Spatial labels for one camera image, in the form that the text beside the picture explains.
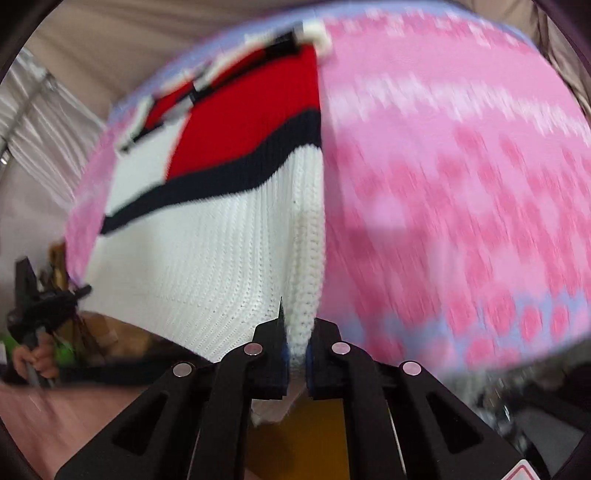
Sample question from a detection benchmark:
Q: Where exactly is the yellow board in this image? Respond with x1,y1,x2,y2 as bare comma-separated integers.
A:
244,398,352,480

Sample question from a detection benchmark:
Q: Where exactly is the pink printed blanket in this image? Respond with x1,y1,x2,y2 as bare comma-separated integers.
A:
62,0,591,385

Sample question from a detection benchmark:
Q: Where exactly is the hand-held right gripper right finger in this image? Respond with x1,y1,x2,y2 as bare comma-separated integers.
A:
305,318,542,480

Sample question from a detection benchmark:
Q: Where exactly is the brown cardboard box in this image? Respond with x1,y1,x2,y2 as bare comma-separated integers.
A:
78,311,206,366

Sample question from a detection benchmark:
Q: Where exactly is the white red navy knitted sweater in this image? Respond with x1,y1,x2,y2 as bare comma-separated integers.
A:
99,21,334,426

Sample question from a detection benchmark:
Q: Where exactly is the person's left hand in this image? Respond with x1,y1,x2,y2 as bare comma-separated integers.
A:
13,331,62,385

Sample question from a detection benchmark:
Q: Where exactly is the white shiny curtain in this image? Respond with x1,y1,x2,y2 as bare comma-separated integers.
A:
0,46,108,209

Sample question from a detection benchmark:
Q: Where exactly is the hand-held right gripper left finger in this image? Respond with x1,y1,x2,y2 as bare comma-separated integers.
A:
55,298,290,480

